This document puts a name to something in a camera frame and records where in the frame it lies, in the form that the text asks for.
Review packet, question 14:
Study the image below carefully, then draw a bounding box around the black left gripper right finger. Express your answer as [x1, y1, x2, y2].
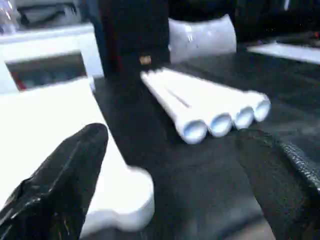
[235, 128, 320, 240]

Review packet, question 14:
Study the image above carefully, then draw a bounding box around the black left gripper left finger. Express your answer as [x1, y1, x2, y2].
[0, 123, 109, 240]

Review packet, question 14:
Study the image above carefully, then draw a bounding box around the white plastic table top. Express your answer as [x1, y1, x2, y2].
[0, 77, 156, 237]

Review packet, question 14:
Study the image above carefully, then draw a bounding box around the flat white board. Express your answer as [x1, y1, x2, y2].
[247, 42, 320, 65]

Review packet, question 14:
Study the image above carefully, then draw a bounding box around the white cabinet with glass doors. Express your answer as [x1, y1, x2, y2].
[0, 22, 104, 94]

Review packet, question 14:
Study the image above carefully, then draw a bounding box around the black cabinet with gold label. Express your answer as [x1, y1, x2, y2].
[97, 0, 172, 77]

